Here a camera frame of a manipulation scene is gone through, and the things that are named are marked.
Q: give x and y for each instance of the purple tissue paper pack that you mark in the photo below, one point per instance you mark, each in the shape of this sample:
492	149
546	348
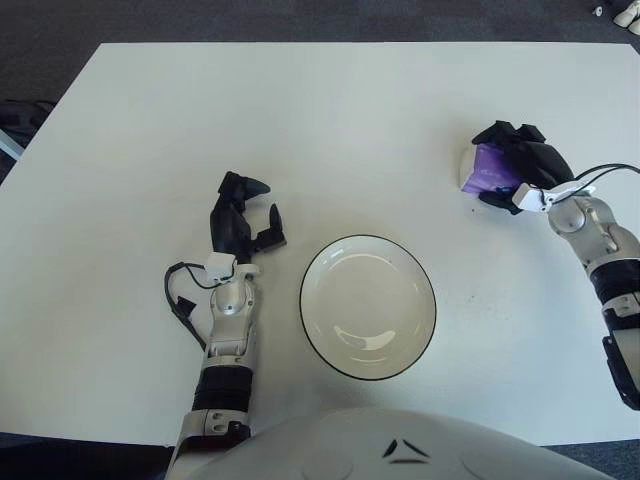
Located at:
487	167

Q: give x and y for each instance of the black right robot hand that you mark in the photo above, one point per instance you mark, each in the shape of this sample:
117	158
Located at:
540	160

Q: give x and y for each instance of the pale grey panel edge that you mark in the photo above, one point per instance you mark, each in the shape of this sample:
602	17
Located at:
10	145

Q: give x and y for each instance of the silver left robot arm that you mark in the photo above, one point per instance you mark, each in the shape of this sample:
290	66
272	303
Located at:
227	310

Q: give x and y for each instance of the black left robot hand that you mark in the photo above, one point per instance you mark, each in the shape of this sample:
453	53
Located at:
227	227

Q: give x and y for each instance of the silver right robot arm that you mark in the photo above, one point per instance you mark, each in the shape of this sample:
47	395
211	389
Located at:
575	220

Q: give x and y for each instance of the white robot foot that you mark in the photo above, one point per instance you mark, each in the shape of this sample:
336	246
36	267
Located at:
630	20

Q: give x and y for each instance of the black bag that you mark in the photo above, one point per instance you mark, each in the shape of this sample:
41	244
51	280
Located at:
22	115

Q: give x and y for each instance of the white plate with black rim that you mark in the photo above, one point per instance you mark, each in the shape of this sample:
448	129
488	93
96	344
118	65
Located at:
367	300

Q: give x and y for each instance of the grey robot torso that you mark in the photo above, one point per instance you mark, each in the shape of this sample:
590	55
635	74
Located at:
350	450

